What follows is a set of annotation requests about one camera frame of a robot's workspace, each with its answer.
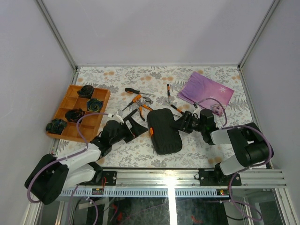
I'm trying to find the aluminium front rail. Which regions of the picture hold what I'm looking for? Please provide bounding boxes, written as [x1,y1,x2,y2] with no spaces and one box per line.
[60,169,287,197]

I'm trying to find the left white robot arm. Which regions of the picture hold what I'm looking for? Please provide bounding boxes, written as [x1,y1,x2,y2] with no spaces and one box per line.
[24,114,148,205]

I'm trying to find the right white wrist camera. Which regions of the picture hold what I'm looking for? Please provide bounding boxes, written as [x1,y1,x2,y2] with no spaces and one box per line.
[192,108,202,118]

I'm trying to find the orange handled pliers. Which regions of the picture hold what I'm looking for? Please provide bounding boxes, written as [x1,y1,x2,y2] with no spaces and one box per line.
[137,100,153,121]

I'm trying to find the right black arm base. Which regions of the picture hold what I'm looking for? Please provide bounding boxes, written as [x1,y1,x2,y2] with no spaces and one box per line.
[198,169,233,187]

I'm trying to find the dark rolled band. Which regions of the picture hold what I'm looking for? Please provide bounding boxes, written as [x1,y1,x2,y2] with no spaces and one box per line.
[65,108,85,123]
[77,85,94,99]
[87,98,103,113]

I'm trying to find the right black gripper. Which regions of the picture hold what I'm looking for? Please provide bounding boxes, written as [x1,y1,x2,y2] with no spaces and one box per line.
[171,112,205,135]

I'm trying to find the dark rolled band outside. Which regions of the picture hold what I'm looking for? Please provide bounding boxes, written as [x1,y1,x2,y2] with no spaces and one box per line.
[45,119,67,135]

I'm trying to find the dark rolled band middle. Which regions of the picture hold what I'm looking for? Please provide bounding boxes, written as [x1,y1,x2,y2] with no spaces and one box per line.
[87,98,103,113]

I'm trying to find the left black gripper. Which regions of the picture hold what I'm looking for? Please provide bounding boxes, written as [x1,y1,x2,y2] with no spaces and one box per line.
[111,117,149,146]

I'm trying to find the dark rolled band lower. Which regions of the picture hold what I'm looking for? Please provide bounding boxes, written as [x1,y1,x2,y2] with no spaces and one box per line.
[65,108,85,123]

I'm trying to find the orange black utility tool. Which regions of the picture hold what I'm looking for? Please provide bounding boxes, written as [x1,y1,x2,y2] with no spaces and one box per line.
[165,100,184,115]

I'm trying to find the small claw hammer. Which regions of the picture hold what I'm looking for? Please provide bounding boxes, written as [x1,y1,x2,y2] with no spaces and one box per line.
[123,94,153,121]

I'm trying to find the dark rolled band top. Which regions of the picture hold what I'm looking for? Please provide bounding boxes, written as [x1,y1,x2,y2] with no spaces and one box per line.
[77,85,94,99]

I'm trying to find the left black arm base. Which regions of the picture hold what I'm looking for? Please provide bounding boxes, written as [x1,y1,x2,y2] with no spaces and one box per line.
[90,171,117,187]

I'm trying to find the orange compartment tray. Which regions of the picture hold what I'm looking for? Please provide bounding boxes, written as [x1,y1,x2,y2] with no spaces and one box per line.
[46,85,110,143]

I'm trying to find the black handled screwdriver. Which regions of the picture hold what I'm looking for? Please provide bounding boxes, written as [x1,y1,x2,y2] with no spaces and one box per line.
[125,88,155,97]

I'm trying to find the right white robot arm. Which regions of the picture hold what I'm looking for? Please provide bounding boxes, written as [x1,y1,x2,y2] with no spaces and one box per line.
[171,109,274,185]

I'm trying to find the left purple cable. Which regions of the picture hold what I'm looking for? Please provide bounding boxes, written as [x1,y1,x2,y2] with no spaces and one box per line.
[26,112,118,225]

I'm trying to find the orange handled screwdriver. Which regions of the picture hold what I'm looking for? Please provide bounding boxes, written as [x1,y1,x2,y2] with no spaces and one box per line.
[122,94,142,111]

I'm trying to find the black plastic tool case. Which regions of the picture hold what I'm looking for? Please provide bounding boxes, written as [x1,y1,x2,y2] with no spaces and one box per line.
[147,108,182,155]

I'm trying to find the purple printed pouch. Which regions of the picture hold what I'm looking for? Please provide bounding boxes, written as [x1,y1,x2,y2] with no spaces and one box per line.
[177,72,234,117]

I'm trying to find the small precision screwdriver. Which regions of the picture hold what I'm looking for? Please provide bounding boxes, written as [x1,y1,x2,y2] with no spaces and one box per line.
[167,84,170,98]

